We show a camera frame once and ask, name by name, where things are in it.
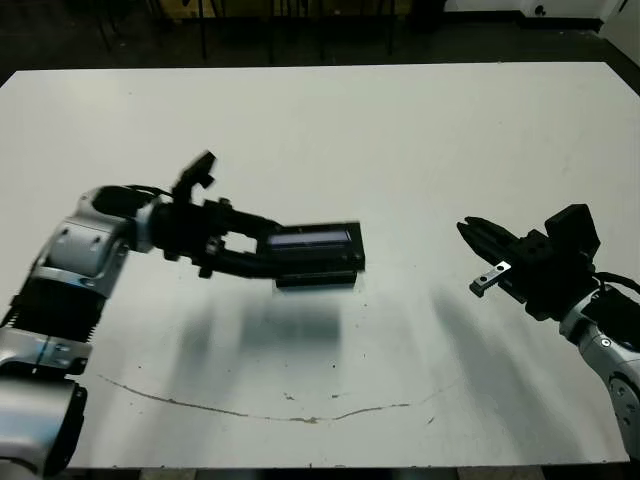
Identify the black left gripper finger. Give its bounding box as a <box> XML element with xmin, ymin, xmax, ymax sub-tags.
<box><xmin>227</xmin><ymin>209</ymin><xmax>283</xmax><ymax>240</ymax></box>
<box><xmin>213</xmin><ymin>248</ymin><xmax>279</xmax><ymax>280</ymax></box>

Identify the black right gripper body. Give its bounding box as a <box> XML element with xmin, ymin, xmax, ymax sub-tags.
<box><xmin>468</xmin><ymin>227</ymin><xmax>603</xmax><ymax>322</ymax></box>

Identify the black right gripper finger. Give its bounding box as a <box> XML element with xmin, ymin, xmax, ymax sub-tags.
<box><xmin>455</xmin><ymin>222</ymin><xmax>520</xmax><ymax>265</ymax></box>
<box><xmin>464</xmin><ymin>215</ymin><xmax>522</xmax><ymax>247</ymax></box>

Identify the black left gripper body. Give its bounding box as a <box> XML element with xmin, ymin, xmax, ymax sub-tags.
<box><xmin>148</xmin><ymin>196</ymin><xmax>262</xmax><ymax>280</ymax></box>

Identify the black box lid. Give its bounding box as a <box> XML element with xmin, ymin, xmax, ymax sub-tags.
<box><xmin>266</xmin><ymin>219</ymin><xmax>369</xmax><ymax>275</ymax></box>

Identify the large cardboard box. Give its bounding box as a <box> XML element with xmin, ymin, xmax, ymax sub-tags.
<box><xmin>599</xmin><ymin>0</ymin><xmax>640</xmax><ymax>49</ymax></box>

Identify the black mesh visitor chair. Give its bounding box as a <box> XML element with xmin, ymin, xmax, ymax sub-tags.
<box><xmin>197</xmin><ymin>0</ymin><xmax>277</xmax><ymax>65</ymax></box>

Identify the small black waste bin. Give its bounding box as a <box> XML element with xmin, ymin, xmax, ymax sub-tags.
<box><xmin>407</xmin><ymin>0</ymin><xmax>446</xmax><ymax>34</ymax></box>

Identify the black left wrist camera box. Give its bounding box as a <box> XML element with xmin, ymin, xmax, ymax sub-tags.
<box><xmin>171</xmin><ymin>149</ymin><xmax>218</xmax><ymax>202</ymax></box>

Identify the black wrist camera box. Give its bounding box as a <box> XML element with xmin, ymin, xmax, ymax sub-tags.
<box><xmin>171</xmin><ymin>149</ymin><xmax>218</xmax><ymax>202</ymax></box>
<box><xmin>543</xmin><ymin>202</ymin><xmax>602</xmax><ymax>257</ymax></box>

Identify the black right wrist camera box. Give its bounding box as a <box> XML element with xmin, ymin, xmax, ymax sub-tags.
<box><xmin>543</xmin><ymin>202</ymin><xmax>602</xmax><ymax>257</ymax></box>

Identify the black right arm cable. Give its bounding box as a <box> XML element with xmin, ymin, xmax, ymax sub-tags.
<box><xmin>594</xmin><ymin>271</ymin><xmax>640</xmax><ymax>297</ymax></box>

